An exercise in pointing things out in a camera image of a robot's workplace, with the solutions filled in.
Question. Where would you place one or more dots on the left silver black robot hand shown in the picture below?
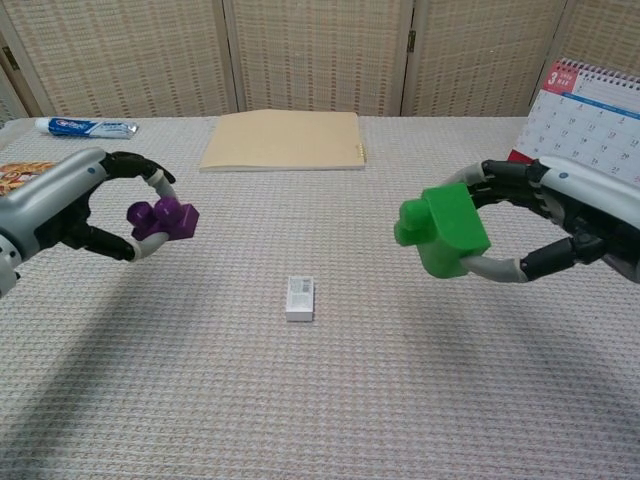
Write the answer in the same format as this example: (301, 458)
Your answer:
(45, 205)

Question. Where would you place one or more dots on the blue white toothpaste tube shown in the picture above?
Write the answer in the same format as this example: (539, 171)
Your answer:
(85, 127)

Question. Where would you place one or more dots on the orange snack box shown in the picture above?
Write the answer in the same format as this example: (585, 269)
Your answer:
(22, 175)

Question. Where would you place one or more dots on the beige woven tablecloth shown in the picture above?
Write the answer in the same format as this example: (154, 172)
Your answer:
(320, 390)

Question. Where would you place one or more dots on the woven folding screen panel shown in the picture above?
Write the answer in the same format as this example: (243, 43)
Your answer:
(490, 55)
(320, 55)
(7, 95)
(125, 55)
(605, 30)

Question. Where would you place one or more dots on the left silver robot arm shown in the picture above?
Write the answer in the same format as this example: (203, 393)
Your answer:
(6, 270)

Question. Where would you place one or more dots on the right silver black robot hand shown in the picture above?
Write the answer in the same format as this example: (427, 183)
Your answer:
(595, 200)

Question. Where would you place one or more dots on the kraft paper notebook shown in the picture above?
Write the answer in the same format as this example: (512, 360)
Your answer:
(285, 142)

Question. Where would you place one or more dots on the purple toy block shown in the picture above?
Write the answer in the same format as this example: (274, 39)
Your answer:
(175, 220)

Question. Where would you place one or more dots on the small white eraser box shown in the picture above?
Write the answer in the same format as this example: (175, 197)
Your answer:
(300, 300)

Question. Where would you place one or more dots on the red white desk calendar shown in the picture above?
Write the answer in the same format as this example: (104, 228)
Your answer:
(590, 120)

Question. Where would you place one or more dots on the green toy block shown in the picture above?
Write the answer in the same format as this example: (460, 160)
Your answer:
(450, 225)

